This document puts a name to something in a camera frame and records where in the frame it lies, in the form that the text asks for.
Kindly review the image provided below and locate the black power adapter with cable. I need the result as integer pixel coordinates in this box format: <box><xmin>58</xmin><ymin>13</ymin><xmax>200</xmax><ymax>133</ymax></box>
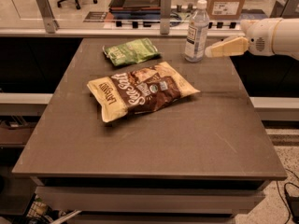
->
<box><xmin>275</xmin><ymin>168</ymin><xmax>299</xmax><ymax>224</ymax></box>

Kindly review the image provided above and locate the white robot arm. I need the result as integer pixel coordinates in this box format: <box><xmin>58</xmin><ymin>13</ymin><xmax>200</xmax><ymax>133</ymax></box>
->
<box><xmin>205</xmin><ymin>18</ymin><xmax>299</xmax><ymax>60</ymax></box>

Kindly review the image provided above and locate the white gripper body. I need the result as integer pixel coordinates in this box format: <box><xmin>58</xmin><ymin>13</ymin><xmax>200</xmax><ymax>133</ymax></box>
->
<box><xmin>240</xmin><ymin>18</ymin><xmax>282</xmax><ymax>56</ymax></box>

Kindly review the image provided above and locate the dark tray on stand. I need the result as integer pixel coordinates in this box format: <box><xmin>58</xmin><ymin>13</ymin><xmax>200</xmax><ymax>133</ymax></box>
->
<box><xmin>107</xmin><ymin>0</ymin><xmax>169</xmax><ymax>15</ymax></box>

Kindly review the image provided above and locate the clear blue plastic water bottle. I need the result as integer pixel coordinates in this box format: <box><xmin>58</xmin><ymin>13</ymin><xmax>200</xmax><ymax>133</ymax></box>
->
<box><xmin>184</xmin><ymin>0</ymin><xmax>209</xmax><ymax>63</ymax></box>

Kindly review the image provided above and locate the right metal bracket post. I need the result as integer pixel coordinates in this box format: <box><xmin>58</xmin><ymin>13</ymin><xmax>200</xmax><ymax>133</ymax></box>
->
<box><xmin>270</xmin><ymin>0</ymin><xmax>299</xmax><ymax>19</ymax></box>

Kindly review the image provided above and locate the metal bracket post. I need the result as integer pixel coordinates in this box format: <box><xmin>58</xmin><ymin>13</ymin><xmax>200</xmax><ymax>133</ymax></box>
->
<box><xmin>160</xmin><ymin>0</ymin><xmax>172</xmax><ymax>35</ymax></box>
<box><xmin>36</xmin><ymin>0</ymin><xmax>59</xmax><ymax>34</ymax></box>
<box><xmin>270</xmin><ymin>0</ymin><xmax>299</xmax><ymax>19</ymax></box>

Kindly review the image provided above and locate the left metal bracket post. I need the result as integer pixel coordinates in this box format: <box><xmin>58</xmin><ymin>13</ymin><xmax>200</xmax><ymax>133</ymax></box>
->
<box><xmin>36</xmin><ymin>0</ymin><xmax>59</xmax><ymax>34</ymax></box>

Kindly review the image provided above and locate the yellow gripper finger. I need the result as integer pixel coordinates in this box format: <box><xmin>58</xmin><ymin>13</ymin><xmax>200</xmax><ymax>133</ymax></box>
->
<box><xmin>205</xmin><ymin>36</ymin><xmax>249</xmax><ymax>58</ymax></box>

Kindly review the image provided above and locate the cardboard box with label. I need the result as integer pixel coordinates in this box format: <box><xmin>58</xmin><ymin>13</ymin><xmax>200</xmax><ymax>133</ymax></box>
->
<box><xmin>207</xmin><ymin>0</ymin><xmax>245</xmax><ymax>20</ymax></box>

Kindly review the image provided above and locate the brown sea salt chip bag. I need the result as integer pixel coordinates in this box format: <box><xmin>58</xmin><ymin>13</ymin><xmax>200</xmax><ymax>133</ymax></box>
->
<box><xmin>87</xmin><ymin>62</ymin><xmax>198</xmax><ymax>122</ymax></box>

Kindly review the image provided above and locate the middle metal bracket post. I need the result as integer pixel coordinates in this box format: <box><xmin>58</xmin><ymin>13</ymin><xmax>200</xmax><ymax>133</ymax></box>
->
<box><xmin>160</xmin><ymin>0</ymin><xmax>172</xmax><ymax>35</ymax></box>

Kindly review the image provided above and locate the green snack bag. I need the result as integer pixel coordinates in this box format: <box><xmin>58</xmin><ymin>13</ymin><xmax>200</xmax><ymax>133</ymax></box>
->
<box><xmin>103</xmin><ymin>38</ymin><xmax>160</xmax><ymax>66</ymax></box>

